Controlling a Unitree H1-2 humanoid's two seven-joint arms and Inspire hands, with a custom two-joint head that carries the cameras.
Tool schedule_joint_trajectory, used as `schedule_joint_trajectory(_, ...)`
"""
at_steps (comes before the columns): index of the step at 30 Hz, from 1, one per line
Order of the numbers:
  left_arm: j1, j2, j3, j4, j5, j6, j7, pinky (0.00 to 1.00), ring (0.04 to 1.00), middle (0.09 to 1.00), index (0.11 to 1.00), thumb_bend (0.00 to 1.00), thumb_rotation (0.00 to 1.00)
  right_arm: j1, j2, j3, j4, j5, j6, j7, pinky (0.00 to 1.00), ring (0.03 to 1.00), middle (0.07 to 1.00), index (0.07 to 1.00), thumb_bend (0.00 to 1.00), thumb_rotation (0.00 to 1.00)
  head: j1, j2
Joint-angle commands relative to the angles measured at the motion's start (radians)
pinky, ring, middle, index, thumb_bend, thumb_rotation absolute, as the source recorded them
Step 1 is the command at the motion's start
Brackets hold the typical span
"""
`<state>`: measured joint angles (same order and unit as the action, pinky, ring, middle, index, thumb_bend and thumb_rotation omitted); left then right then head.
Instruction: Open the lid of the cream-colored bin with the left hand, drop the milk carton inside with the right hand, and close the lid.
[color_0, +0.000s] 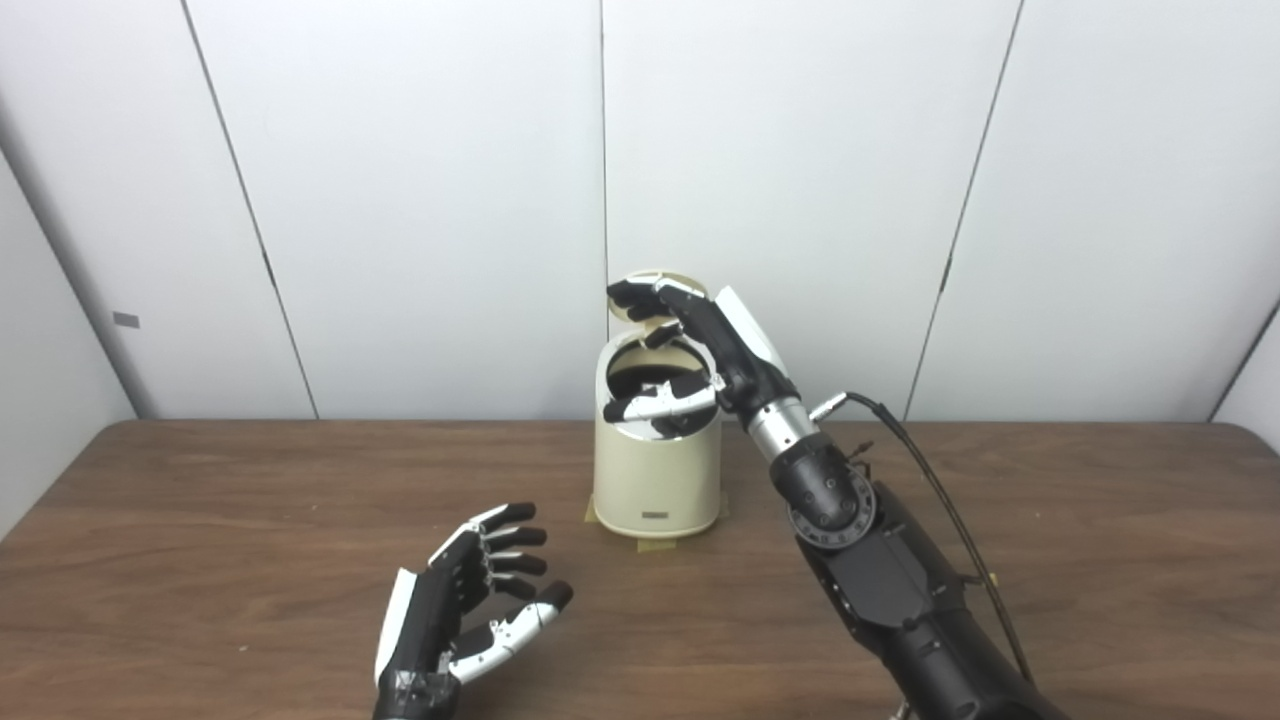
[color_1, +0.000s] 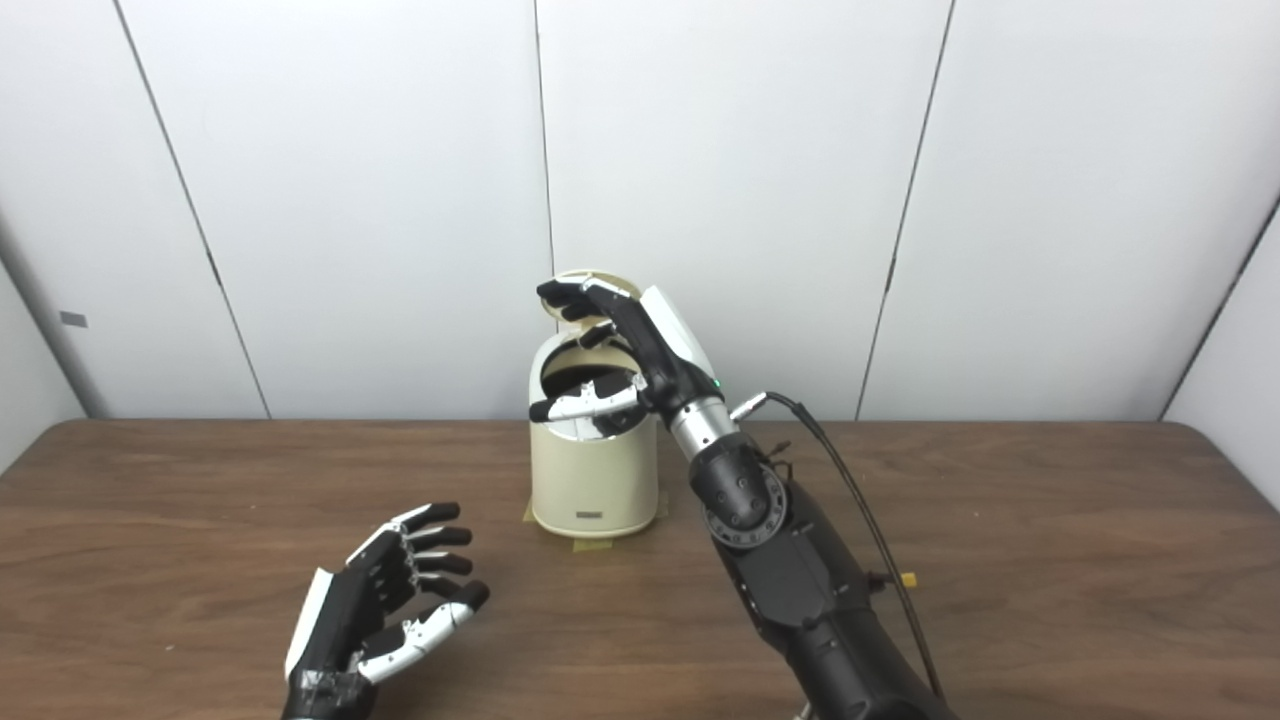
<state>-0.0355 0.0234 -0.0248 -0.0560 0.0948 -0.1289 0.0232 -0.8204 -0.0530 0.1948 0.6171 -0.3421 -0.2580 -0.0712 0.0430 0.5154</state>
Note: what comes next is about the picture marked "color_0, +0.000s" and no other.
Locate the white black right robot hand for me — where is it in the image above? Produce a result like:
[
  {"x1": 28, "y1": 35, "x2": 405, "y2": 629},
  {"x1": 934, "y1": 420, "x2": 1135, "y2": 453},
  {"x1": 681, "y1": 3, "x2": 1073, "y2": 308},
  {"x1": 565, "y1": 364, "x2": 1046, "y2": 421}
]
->
[{"x1": 603, "y1": 279, "x2": 801, "y2": 439}]

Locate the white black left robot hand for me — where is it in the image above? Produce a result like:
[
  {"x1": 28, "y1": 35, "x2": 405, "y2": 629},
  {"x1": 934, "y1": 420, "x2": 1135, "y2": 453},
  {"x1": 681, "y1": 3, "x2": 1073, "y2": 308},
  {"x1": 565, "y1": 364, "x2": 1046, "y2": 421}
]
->
[{"x1": 373, "y1": 502, "x2": 575, "y2": 720}]

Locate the cream round bin lid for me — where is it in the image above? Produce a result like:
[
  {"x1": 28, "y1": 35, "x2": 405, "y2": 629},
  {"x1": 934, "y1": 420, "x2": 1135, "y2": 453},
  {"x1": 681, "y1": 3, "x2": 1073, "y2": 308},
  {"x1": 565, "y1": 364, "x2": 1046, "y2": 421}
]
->
[{"x1": 610, "y1": 269, "x2": 713, "y2": 346}]

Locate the cream-colored bin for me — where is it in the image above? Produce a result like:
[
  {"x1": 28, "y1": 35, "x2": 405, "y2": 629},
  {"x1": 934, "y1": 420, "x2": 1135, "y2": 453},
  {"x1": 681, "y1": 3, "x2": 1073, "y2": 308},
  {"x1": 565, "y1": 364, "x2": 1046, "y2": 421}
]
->
[{"x1": 593, "y1": 335, "x2": 723, "y2": 539}]

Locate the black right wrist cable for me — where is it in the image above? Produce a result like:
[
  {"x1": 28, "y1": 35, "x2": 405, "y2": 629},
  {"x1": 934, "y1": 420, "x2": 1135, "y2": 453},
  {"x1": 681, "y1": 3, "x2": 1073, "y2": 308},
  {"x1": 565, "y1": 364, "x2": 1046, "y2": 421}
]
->
[{"x1": 810, "y1": 392, "x2": 1037, "y2": 687}]

